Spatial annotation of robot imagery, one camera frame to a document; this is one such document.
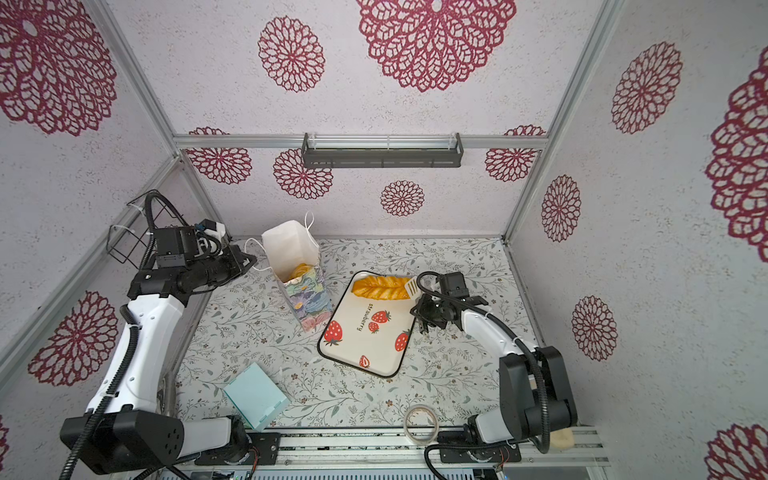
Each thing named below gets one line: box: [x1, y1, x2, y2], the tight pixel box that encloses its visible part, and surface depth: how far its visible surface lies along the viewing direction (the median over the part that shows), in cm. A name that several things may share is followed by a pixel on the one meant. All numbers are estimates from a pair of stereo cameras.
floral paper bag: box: [261, 211, 333, 331], surface depth 90 cm
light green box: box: [223, 362, 291, 431], surface depth 81 cm
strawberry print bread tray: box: [317, 271, 418, 378], surface depth 97 cm
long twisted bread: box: [351, 276, 410, 301], surface depth 101 cm
